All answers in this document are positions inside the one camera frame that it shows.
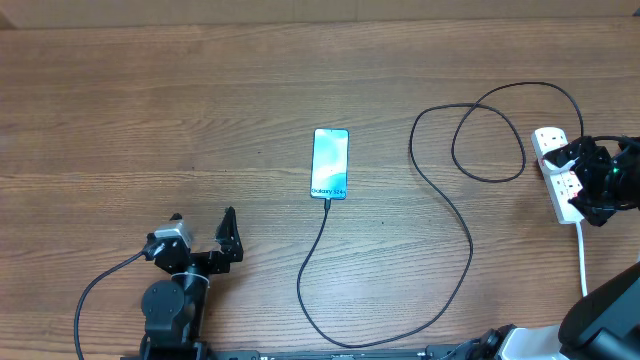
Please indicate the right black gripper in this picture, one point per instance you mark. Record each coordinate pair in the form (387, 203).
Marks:
(597, 211)

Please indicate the blue Samsung Galaxy smartphone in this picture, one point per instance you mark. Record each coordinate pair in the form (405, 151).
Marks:
(329, 168)

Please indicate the cardboard back panel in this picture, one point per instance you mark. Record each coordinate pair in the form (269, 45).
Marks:
(51, 14)

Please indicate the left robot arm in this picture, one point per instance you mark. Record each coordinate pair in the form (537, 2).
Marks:
(174, 309)

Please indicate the white power strip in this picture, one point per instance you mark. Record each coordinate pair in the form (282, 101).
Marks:
(563, 186)

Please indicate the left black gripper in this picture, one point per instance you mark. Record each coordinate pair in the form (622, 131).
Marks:
(219, 262)

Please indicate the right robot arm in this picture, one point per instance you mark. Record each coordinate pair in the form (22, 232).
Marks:
(603, 324)

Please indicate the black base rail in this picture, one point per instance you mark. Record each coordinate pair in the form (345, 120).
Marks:
(460, 351)

